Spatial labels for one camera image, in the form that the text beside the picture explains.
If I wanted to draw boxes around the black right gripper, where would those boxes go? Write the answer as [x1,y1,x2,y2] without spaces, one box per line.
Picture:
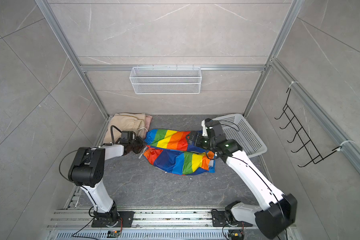
[187,130,218,151]

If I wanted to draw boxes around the beige shorts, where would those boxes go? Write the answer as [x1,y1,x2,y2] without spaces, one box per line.
[103,113,148,144]

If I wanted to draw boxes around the pink drawstring shorts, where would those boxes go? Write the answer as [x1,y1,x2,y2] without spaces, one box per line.
[145,115,153,131]

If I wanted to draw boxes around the multicolour orange blue shorts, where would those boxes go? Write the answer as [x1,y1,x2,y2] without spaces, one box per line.
[143,129,216,176]

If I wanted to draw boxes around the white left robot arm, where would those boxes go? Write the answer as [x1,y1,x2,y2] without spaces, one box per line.
[63,125,146,228]

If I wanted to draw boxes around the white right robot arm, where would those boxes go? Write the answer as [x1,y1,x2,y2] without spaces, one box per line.
[186,132,298,240]

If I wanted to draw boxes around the white plastic laundry basket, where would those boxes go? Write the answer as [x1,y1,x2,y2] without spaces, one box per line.
[213,114,268,159]

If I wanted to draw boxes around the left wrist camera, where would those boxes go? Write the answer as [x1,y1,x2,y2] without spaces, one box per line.
[119,131,136,145]

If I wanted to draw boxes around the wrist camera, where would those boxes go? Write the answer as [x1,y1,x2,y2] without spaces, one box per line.
[202,118,226,141]
[119,131,136,145]

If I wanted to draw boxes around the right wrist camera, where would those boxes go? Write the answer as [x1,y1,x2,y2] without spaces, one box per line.
[202,118,226,141]

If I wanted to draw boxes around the white wire wall basket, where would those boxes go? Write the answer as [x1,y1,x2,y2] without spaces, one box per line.
[130,66,202,95]

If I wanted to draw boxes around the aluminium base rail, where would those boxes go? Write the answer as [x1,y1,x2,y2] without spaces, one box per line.
[46,206,266,240]

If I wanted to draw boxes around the black wire hook rack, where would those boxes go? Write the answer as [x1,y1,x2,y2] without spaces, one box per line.
[274,88,354,168]

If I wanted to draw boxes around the aluminium frame post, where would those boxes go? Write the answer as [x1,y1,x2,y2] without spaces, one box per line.
[35,0,110,119]

